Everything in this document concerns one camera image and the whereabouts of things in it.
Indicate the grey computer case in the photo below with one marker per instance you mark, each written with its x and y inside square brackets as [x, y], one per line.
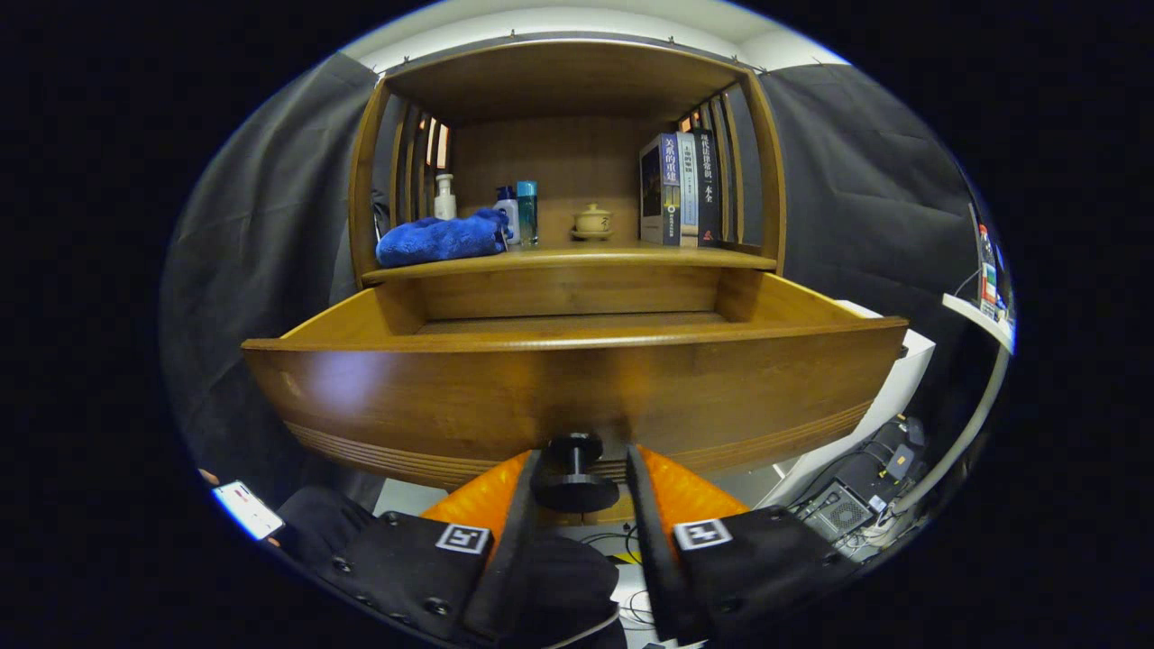
[838, 514]

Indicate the white side table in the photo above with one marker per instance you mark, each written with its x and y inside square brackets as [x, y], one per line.
[974, 317]

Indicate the smartphone with lit screen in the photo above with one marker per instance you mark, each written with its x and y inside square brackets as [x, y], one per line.
[245, 509]

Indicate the wooden countertop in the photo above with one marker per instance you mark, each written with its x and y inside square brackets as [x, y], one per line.
[613, 256]

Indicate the blue towel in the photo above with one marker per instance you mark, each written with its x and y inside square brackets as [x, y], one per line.
[437, 242]

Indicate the black power adapter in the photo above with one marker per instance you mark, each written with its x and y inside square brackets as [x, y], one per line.
[900, 461]

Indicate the beige saucer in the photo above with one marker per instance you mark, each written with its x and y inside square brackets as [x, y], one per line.
[592, 235]

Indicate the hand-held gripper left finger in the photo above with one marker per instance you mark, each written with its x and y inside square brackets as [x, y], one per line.
[505, 550]

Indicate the thick book dark cover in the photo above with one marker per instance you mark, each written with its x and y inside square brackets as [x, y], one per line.
[656, 189]

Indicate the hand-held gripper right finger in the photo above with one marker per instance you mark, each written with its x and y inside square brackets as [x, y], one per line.
[654, 550]

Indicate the white bottle blue cap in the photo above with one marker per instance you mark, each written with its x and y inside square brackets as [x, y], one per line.
[509, 216]

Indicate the person's black shoe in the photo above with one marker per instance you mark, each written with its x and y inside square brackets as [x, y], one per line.
[563, 586]

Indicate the wooden cabinet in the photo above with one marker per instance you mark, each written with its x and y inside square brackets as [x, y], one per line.
[568, 162]

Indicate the teal clear bottle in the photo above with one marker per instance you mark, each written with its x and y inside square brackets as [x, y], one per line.
[528, 216]

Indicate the thin grey-blue book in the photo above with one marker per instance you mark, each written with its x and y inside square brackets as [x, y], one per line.
[688, 189]

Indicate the white pump bottle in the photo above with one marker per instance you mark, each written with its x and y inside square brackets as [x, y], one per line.
[445, 203]

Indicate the wooden drawer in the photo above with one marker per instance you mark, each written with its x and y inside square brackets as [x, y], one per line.
[541, 388]

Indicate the beige lidded teacup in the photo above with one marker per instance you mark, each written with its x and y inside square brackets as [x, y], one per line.
[593, 219]

